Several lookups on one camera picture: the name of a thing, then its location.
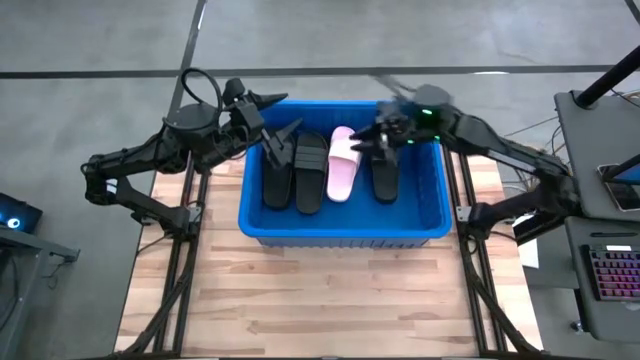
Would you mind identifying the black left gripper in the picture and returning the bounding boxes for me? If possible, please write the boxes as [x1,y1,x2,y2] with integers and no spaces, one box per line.
[228,91,305,171]

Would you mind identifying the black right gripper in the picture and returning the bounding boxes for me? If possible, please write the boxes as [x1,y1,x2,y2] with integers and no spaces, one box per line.
[348,98,417,169]

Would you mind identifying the pink rubber slide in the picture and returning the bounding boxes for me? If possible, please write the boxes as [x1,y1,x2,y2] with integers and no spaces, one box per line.
[326,125,363,204]

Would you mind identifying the blue plastic bin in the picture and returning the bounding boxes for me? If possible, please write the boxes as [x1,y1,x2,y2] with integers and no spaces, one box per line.
[237,99,454,250]

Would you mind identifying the white paper sheet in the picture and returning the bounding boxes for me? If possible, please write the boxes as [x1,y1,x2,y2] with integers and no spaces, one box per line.
[518,238,541,269]

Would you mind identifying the black stand pole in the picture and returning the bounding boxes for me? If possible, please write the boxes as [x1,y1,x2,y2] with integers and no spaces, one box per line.
[573,44,640,109]

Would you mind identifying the smartphone with white edge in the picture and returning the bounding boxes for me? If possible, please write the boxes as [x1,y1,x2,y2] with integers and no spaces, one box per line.
[597,163,640,213]

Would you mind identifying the blue screen tablet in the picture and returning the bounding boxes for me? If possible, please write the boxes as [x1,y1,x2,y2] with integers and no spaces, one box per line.
[612,162,640,186]

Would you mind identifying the black computer with blue light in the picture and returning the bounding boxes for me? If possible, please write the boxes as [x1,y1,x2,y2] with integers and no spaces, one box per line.
[0,192,44,235]

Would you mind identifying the backlit rainbow keyboard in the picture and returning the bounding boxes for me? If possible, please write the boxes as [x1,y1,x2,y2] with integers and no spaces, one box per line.
[581,243,640,302]

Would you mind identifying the grey desk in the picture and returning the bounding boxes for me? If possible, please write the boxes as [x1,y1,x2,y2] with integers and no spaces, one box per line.
[564,217,640,345]

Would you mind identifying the dark grey side table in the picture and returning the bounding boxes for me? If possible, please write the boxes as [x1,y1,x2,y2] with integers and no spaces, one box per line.
[0,227,81,360]

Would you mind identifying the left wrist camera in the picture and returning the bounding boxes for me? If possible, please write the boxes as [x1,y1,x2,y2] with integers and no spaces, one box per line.
[222,77,247,105]

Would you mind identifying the grey floor cable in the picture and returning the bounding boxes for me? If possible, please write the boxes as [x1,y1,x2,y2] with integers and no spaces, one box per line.
[502,116,560,139]

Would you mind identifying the grey stand base plate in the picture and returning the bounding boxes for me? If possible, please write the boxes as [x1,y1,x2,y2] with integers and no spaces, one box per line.
[553,89,640,224]

